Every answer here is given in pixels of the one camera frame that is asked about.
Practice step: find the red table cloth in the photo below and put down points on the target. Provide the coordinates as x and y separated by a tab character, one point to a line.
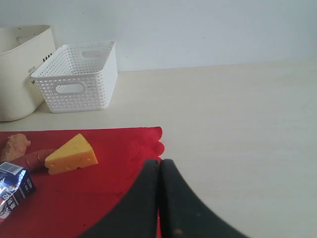
67	204

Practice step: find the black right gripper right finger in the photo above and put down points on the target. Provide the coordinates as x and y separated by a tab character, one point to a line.
182	213

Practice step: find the red sausage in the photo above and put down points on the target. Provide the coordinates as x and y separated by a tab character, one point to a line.
34	161

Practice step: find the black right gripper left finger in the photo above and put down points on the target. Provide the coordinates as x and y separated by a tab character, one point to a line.
136	214

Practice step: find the blue white milk carton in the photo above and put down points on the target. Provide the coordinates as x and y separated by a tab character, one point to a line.
15	185

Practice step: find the white perforated plastic basket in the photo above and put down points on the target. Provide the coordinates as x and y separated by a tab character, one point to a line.
78	77

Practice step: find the yellow cheese wedge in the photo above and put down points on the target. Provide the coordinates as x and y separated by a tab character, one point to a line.
76	153

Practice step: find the cream plastic tub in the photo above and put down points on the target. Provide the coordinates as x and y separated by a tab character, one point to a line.
22	50

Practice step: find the orange fried chicken piece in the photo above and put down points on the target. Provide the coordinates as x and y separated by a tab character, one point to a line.
15	147

